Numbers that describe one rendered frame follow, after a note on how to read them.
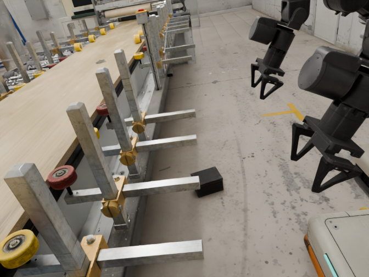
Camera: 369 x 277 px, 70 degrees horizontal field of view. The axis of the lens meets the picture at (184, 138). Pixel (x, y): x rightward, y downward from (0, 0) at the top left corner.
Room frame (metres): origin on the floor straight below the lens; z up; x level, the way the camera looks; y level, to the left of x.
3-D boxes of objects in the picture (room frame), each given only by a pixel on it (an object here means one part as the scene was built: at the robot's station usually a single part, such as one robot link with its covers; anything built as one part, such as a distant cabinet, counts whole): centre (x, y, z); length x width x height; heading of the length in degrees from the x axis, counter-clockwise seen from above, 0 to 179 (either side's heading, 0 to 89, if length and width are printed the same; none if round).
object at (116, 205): (0.64, 0.25, 0.81); 0.14 x 0.06 x 0.05; 174
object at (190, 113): (1.15, 0.14, 0.80); 0.43 x 0.03 x 0.04; 84
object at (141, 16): (1.85, 0.12, 1.18); 0.07 x 0.07 x 0.08; 84
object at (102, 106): (1.17, 0.34, 0.85); 0.08 x 0.08 x 0.11
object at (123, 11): (5.01, 0.33, 1.05); 1.43 x 0.12 x 0.12; 84
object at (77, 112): (0.62, 0.25, 0.89); 0.04 x 0.04 x 0.48; 84
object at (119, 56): (1.11, 0.20, 0.91); 0.04 x 0.04 x 0.48; 84
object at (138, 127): (1.14, 0.19, 0.80); 0.14 x 0.06 x 0.05; 174
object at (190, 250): (0.40, 0.22, 0.82); 0.43 x 0.03 x 0.04; 84
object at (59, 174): (0.67, 0.39, 0.85); 0.08 x 0.08 x 0.11
